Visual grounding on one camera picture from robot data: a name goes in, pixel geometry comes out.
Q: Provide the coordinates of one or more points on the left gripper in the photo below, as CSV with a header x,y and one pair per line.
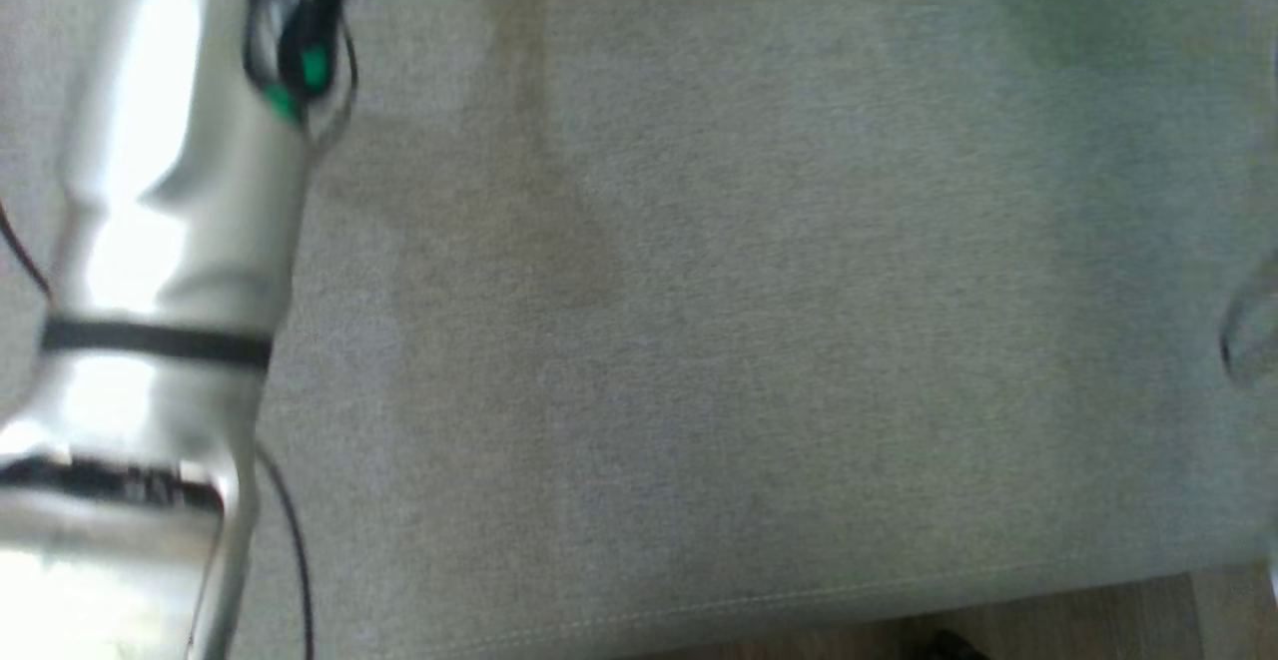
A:
x,y
310,51

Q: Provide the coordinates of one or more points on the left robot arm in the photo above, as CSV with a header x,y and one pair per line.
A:
x,y
170,191

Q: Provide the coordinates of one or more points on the large grey sofa seat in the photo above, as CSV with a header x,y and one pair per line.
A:
x,y
749,291

